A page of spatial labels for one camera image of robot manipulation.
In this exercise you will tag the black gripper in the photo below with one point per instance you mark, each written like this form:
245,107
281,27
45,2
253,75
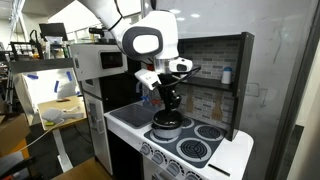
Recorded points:
167,92

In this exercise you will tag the black pot lid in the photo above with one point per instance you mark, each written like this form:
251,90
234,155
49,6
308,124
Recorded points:
167,119

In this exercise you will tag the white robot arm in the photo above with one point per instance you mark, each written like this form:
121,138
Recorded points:
155,36

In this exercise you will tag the grey toy pot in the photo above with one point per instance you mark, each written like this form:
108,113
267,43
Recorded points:
164,132

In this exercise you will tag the white shaker blue cap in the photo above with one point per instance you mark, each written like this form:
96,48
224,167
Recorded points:
226,75

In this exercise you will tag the toy kitchen playset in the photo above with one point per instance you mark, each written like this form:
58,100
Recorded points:
210,145

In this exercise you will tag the white toy microwave door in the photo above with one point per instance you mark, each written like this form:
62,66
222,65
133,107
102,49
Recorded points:
94,61

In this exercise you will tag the wooden side table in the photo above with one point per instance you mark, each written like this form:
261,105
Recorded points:
72,104

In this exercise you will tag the white stuffed toy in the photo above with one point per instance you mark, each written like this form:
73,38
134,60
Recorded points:
56,115

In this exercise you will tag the black monitor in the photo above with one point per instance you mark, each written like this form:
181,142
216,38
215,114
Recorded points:
53,29

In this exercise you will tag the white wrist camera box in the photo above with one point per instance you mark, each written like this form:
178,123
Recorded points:
165,72

